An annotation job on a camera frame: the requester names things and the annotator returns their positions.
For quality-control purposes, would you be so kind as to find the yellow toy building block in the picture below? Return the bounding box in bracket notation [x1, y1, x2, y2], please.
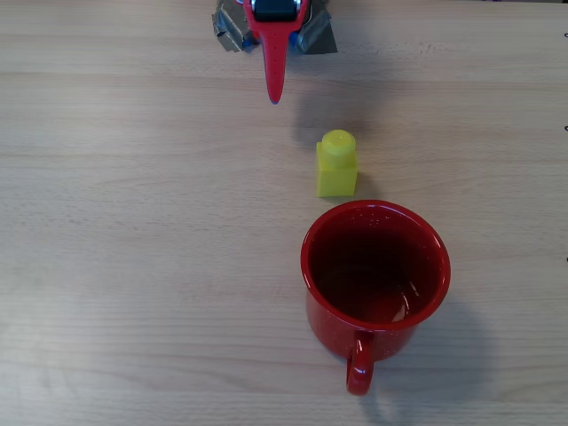
[315, 129, 359, 199]

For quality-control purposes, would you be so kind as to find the red enamel mug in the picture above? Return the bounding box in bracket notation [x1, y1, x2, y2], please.
[300, 199, 452, 397]

